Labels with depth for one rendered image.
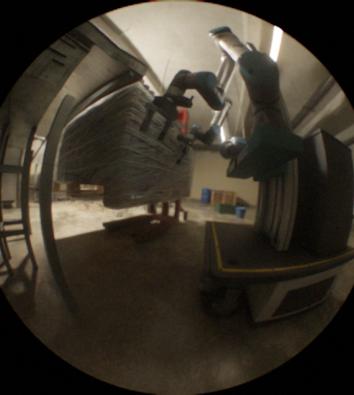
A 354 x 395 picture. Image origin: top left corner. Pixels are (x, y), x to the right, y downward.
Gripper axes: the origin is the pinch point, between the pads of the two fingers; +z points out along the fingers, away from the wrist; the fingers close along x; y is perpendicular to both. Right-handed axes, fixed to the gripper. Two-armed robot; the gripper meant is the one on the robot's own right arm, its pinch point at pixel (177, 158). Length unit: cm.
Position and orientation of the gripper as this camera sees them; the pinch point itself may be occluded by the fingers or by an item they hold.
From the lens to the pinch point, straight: 88.3
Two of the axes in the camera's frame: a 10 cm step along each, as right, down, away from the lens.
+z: -4.9, 8.7, -0.4
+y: 8.7, 4.8, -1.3
